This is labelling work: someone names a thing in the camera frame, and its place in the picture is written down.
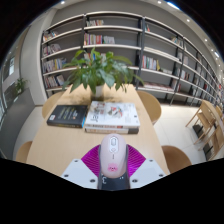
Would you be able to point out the pale pink computer mouse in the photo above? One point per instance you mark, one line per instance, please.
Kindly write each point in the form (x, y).
(113, 156)

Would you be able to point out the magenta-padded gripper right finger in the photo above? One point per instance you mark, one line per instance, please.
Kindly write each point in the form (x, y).
(148, 170)

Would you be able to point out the white illustrated book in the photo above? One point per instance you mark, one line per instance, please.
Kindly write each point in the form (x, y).
(113, 113)

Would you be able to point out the light wooden chair group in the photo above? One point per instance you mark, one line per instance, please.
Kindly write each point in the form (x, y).
(210, 126)

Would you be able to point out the black hardcover book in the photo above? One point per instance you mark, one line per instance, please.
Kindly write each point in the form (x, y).
(66, 115)

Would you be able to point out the green potted plant, white pot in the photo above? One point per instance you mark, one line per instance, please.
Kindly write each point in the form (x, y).
(96, 71)

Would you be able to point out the book with orange spine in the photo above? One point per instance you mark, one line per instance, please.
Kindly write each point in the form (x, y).
(110, 130)

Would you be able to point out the ceiling lights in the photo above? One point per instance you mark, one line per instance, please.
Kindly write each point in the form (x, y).
(172, 5)

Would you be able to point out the grey wall shelf unit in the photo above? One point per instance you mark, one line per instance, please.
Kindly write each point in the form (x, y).
(160, 46)

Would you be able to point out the round-backed wooden chair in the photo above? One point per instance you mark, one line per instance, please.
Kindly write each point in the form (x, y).
(51, 103)
(176, 160)
(24, 153)
(151, 105)

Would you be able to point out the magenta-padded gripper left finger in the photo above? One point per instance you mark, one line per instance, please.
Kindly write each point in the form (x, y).
(78, 170)

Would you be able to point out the small background potted plant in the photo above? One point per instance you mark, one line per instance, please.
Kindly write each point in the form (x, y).
(20, 86)

